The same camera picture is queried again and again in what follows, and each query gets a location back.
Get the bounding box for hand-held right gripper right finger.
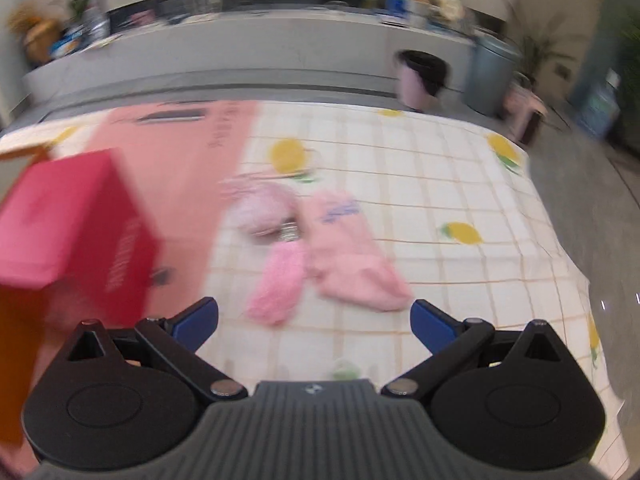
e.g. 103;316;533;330
381;299;573;401

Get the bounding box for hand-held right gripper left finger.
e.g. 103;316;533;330
67;296;249;402

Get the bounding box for pink tassel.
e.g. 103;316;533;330
245;225;308;326

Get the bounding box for pink fleece cloth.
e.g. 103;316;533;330
302;189;413;313

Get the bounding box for orange cardboard box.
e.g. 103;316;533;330
0;145;56;446

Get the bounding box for red storage box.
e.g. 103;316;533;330
0;149;166;331

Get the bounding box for pink heater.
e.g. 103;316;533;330
505;82;548;146

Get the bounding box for pink bin with black bag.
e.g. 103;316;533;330
395;50;448;111

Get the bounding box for grey trash can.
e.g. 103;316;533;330
465;35;523;116

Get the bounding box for blue water bottle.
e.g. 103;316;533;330
582;80;623;138

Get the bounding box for white marble television console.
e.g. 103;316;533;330
22;0;481;111

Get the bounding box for long leaf potted plant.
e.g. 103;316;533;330
505;0;571;91

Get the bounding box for blue snack packets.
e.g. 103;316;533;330
50;30;83;58

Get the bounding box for gold vase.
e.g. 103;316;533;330
22;20;61;61

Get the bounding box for green plant in glass vase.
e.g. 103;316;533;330
65;0;108;36

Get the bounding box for dried yellow flowers in vase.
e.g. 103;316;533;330
7;2;43;68

